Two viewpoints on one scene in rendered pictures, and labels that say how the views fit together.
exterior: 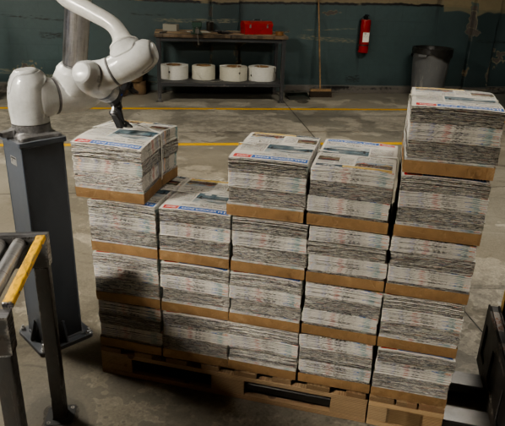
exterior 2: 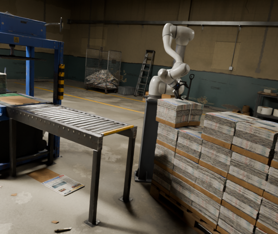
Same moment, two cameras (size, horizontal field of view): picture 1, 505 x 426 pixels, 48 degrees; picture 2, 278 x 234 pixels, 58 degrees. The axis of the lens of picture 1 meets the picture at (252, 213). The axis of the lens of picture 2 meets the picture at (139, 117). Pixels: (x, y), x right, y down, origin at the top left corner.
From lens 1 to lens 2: 0.84 m
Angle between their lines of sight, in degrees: 40
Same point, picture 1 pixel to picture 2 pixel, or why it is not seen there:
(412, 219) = not seen: outside the picture
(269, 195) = (218, 133)
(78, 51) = not seen: hidden behind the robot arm
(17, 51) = (200, 92)
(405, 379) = not seen: outside the picture
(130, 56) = (177, 68)
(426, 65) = not seen: outside the picture
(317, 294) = (231, 187)
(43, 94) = (160, 85)
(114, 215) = (165, 130)
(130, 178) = (172, 116)
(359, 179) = (257, 133)
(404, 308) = (272, 209)
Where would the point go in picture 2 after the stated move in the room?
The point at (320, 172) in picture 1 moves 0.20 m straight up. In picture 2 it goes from (240, 126) to (245, 99)
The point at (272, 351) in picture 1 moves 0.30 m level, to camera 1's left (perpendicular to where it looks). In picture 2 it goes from (208, 209) to (178, 194)
